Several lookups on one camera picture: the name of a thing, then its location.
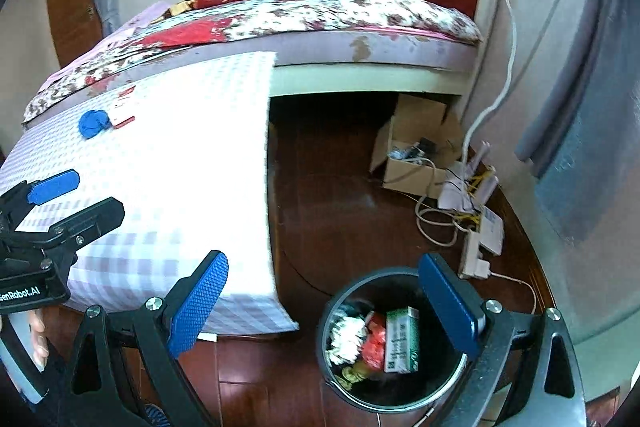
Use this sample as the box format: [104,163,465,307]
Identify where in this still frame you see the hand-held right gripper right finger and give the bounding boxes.
[417,252,589,427]

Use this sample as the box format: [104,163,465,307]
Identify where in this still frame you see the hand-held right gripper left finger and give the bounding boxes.
[65,249,231,427]

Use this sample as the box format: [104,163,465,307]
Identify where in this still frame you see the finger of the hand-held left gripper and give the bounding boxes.
[27,197,126,258]
[0,169,81,233]

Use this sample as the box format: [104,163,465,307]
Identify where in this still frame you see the green white carton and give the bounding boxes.
[384,306,422,374]

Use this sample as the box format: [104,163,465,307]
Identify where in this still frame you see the red wrapper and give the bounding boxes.
[361,317,389,366]

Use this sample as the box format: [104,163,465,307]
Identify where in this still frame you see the black trash bin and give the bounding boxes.
[316,266,483,414]

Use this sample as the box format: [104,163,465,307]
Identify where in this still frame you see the white tissue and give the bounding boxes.
[327,307,369,366]

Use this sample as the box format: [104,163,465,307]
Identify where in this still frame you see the person's left hand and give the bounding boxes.
[27,311,51,368]

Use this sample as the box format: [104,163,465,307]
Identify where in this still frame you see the white power strip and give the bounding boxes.
[459,232,491,281]

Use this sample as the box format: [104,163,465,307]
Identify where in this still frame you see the blue bottle cap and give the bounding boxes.
[77,109,112,140]

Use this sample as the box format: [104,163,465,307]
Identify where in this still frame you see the white flat box device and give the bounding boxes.
[470,207,504,258]

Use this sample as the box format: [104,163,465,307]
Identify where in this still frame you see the checkered tablecloth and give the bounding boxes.
[0,51,301,337]

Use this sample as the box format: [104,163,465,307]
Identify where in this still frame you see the white router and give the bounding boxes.
[439,142,500,212]

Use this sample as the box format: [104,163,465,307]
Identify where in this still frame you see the green crumpled wrapper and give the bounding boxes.
[342,362,374,383]

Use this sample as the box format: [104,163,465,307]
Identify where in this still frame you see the pink cloth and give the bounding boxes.
[47,2,169,82]

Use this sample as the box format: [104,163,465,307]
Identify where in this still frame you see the wooden door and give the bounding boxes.
[45,0,109,68]

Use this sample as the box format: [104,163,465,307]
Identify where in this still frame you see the cardboard box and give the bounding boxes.
[370,94,466,198]

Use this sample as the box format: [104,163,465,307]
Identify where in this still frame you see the grey blue hanging curtain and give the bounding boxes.
[515,0,640,258]

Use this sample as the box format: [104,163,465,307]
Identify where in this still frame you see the floral bedsheet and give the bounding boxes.
[22,0,484,126]

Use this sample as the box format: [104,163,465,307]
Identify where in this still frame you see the thin white cable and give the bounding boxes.
[487,271,539,316]

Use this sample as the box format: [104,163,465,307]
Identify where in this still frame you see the cream bed frame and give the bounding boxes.
[267,32,489,128]

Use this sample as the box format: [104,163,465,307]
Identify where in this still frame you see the thick white cable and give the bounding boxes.
[465,0,519,178]

